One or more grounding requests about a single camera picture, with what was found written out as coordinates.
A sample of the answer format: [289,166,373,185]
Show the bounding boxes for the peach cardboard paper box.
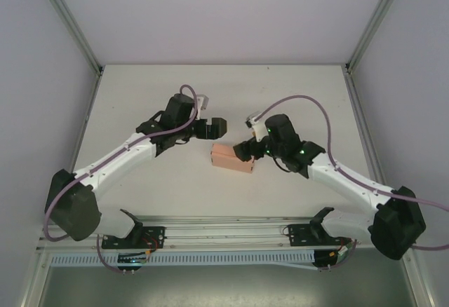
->
[210,142,255,175]

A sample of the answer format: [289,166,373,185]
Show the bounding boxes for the white slotted cable duct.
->
[51,249,348,270]

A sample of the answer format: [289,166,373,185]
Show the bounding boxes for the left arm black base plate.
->
[100,225,166,251]

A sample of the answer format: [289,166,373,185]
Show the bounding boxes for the red and black wires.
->
[140,236,159,256]

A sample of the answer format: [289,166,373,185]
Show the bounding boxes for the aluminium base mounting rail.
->
[36,214,351,252]

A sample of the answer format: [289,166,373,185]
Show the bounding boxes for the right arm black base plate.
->
[283,222,348,248]

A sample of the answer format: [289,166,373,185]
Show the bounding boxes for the aluminium frame upright post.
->
[344,0,411,75]
[33,0,105,76]

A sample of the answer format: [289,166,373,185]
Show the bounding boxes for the aluminium table side rail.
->
[20,71,105,307]
[344,71,443,307]

